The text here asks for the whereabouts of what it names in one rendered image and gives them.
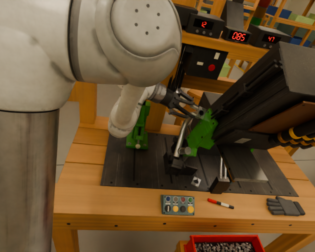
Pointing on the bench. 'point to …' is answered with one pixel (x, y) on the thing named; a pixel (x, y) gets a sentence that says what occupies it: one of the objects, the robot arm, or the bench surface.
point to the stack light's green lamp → (255, 21)
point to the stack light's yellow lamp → (259, 12)
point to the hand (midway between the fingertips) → (196, 112)
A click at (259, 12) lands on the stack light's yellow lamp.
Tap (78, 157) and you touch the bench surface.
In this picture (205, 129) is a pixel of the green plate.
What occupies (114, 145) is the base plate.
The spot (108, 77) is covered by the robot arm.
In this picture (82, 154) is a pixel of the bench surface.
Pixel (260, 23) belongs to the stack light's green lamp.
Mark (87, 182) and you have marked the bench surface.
